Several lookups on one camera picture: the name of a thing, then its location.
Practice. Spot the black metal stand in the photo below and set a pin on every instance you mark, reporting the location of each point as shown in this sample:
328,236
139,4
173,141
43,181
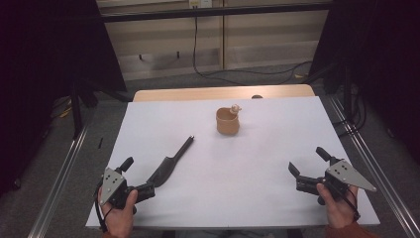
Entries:
76,112

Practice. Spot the small dark round object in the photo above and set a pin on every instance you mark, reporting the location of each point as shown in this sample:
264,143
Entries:
257,96

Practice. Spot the yellow floor tape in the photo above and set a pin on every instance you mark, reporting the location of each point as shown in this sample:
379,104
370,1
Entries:
299,76

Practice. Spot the wooden table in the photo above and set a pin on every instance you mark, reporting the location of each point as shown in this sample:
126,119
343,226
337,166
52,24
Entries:
198,93

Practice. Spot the person's right hand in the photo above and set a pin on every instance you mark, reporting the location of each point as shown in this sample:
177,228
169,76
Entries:
340,211

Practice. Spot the tan cup with small figure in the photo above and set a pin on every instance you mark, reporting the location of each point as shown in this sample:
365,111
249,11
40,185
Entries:
227,123

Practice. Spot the person's left hand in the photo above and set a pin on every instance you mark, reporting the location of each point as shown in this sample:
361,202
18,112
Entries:
119,221

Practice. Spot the aluminium floor rail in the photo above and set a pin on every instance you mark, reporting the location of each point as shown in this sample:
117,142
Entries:
376,165
57,185

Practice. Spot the black curtain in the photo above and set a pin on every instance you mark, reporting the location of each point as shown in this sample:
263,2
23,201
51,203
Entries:
39,82
389,66

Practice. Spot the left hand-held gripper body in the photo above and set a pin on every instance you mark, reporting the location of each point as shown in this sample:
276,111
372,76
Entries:
114,188

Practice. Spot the black horizontal bar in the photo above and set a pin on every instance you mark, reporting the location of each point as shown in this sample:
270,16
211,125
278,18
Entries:
214,12

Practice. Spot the white wall socket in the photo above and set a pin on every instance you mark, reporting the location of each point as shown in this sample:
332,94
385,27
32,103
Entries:
200,3

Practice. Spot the black spatula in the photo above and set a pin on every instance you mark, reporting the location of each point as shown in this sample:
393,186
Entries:
165,168

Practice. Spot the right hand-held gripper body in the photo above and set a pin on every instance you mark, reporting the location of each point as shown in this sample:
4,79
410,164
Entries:
343,175

